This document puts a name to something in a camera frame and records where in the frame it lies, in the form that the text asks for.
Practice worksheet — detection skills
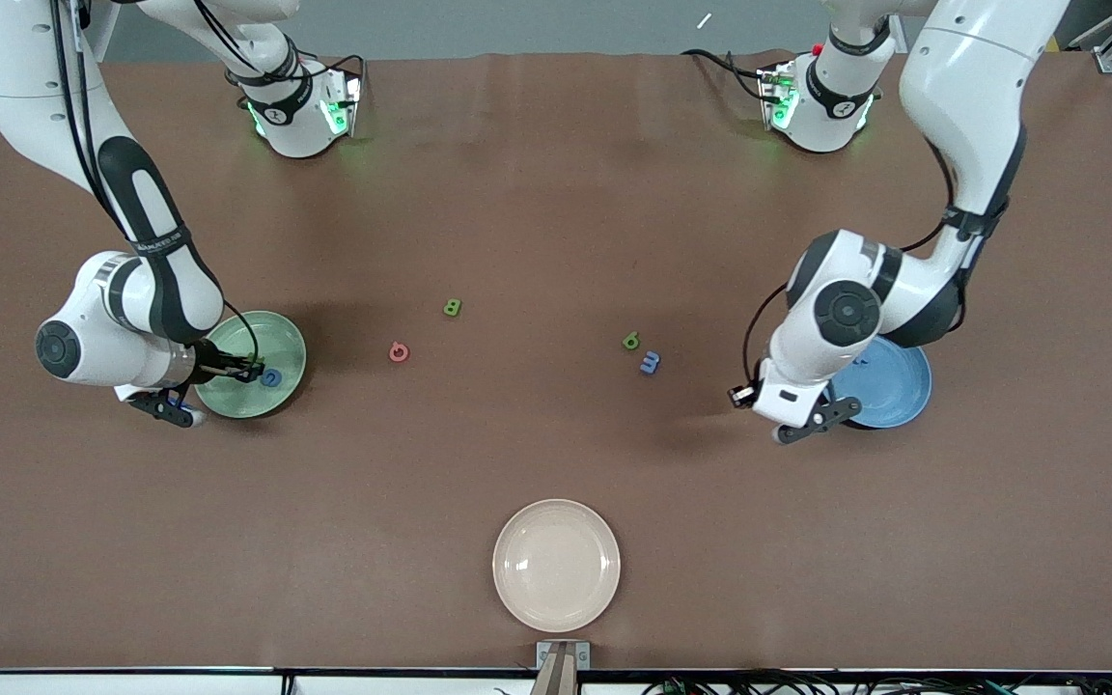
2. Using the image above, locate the green plate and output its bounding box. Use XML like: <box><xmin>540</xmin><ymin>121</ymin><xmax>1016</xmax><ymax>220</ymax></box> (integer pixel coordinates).
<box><xmin>193</xmin><ymin>310</ymin><xmax>308</xmax><ymax>421</ymax></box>

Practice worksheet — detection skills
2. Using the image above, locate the blue plate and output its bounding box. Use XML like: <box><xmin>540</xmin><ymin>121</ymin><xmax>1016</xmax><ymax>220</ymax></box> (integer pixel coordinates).
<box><xmin>828</xmin><ymin>337</ymin><xmax>933</xmax><ymax>430</ymax></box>

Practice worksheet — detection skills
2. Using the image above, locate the brown table cover sheet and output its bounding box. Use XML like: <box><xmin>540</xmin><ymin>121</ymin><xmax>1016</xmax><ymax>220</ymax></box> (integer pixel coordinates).
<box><xmin>0</xmin><ymin>50</ymin><xmax>1112</xmax><ymax>672</ymax></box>

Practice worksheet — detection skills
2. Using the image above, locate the beige plate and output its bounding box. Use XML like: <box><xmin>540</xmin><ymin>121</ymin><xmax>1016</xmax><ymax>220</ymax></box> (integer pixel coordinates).
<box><xmin>492</xmin><ymin>498</ymin><xmax>622</xmax><ymax>634</ymax></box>

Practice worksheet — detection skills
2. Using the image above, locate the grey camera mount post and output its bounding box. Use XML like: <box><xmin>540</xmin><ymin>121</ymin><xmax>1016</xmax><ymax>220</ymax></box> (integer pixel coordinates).
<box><xmin>535</xmin><ymin>640</ymin><xmax>592</xmax><ymax>695</ymax></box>

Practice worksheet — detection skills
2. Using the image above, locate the black right arm base cable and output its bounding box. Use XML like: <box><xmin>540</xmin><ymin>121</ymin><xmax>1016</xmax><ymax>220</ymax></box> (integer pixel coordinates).
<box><xmin>300</xmin><ymin>53</ymin><xmax>366</xmax><ymax>83</ymax></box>

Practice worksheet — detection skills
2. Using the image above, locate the black arm base cable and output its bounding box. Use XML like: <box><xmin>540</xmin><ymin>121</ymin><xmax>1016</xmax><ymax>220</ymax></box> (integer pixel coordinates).
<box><xmin>681</xmin><ymin>48</ymin><xmax>771</xmax><ymax>100</ymax></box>
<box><xmin>300</xmin><ymin>53</ymin><xmax>366</xmax><ymax>83</ymax></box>

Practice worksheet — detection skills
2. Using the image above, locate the black left arm base cable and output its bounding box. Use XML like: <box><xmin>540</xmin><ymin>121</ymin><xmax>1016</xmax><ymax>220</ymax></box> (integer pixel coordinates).
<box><xmin>681</xmin><ymin>48</ymin><xmax>771</xmax><ymax>100</ymax></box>

